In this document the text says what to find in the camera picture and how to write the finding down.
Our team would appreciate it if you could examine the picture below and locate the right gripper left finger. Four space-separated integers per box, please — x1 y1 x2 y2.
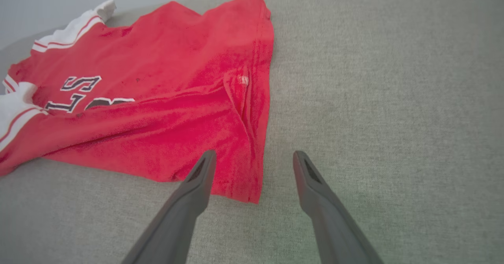
121 150 217 264

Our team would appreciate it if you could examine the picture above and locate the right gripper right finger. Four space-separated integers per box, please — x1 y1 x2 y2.
292 150 385 264

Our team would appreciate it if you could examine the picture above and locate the red and white basketball jersey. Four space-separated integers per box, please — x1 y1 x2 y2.
0 0 275 205

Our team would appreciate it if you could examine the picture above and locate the grey fabric sofa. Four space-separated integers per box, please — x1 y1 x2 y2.
0 0 504 264

